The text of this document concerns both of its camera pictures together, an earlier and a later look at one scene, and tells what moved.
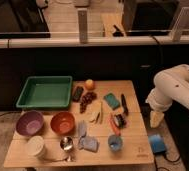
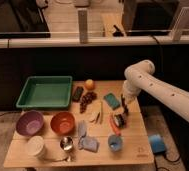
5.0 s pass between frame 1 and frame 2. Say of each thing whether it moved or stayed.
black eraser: stayed
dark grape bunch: stayed
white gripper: moved
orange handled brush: stayed
